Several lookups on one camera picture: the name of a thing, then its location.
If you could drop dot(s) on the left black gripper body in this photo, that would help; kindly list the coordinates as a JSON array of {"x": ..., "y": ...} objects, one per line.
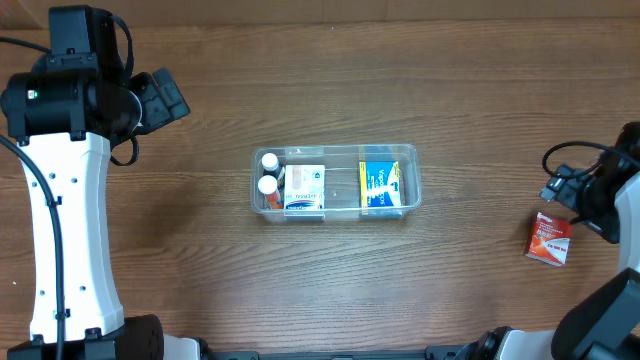
[{"x": 163, "y": 98}]

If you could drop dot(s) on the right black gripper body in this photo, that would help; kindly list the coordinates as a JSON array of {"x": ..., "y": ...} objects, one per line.
[{"x": 565, "y": 187}]

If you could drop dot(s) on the black bottle white cap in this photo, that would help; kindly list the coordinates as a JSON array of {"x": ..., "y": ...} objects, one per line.
[{"x": 271, "y": 166}]

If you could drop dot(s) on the orange bottle white cap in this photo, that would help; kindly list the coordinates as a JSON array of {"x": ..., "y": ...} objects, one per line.
[{"x": 268, "y": 187}]

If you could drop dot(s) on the white blue bandage box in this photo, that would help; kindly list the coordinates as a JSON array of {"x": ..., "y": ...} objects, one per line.
[{"x": 304, "y": 187}]

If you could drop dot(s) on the blue yellow lozenge box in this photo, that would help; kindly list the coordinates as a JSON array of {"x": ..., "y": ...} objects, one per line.
[{"x": 380, "y": 184}]

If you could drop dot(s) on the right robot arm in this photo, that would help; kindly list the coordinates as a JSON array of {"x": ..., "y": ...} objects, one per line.
[{"x": 587, "y": 309}]

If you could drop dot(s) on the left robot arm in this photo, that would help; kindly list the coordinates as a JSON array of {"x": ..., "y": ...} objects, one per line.
[{"x": 65, "y": 116}]

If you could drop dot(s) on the clear plastic container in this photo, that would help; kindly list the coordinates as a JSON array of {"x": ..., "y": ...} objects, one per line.
[{"x": 342, "y": 189}]

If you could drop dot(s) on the red white small box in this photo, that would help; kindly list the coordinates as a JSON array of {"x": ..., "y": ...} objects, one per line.
[{"x": 549, "y": 240}]

